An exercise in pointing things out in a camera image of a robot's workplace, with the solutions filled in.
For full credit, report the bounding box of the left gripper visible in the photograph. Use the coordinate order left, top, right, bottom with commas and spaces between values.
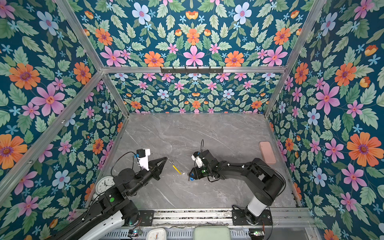
127, 156, 169, 198

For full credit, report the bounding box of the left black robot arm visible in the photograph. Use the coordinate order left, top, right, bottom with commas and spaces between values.
49, 157, 168, 240

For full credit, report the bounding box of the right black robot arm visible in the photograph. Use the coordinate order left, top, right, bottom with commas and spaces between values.
189, 150, 286, 225

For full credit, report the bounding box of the white round alarm clock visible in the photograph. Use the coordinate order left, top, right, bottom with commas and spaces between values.
95, 176, 115, 195

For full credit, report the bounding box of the pale green box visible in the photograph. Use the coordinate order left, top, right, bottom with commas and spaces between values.
193, 226, 231, 240

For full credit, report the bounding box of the white clock at front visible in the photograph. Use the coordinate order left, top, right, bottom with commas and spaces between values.
146, 228, 168, 240

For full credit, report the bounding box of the pink eraser case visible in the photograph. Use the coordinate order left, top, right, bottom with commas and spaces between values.
259, 141, 277, 165

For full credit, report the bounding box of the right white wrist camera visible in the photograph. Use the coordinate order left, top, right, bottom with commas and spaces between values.
192, 152, 203, 168

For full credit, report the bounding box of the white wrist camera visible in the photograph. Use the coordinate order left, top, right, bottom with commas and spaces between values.
192, 152, 203, 168
136, 149, 151, 171

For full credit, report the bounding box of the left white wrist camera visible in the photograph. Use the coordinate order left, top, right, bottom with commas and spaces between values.
136, 149, 151, 171

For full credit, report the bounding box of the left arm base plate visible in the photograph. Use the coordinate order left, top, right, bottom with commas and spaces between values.
131, 210, 155, 227

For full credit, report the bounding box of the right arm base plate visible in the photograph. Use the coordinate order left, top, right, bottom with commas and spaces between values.
232, 209, 273, 226

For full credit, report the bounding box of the black hook rail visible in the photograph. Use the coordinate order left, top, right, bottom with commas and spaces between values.
160, 67, 224, 75

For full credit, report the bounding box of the aluminium front rail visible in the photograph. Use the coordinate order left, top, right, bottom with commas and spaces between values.
142, 208, 315, 228

